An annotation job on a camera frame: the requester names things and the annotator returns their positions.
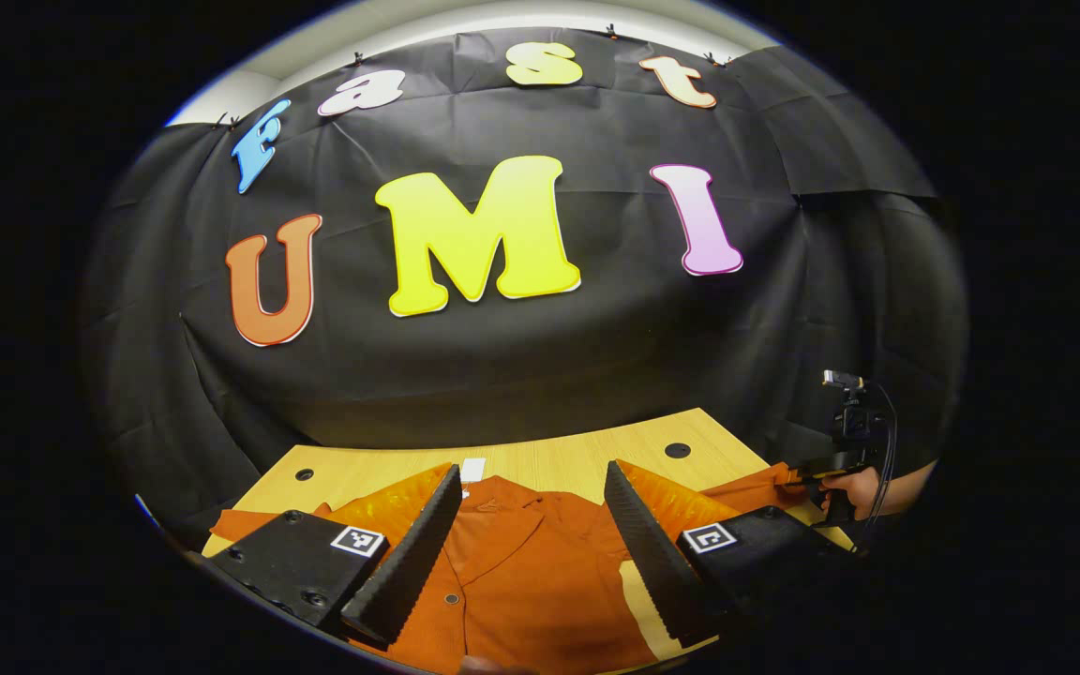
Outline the orange button shirt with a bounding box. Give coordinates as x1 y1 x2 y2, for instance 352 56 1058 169
212 461 827 675

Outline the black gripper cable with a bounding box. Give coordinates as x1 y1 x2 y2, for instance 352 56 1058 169
863 380 899 556

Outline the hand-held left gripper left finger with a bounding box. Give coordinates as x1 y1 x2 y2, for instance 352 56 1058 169
205 463 463 648

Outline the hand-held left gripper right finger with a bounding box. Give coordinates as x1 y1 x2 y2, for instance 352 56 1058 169
604 459 864 648

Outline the black backdrop cloth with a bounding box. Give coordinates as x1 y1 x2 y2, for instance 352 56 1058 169
81 28 972 554

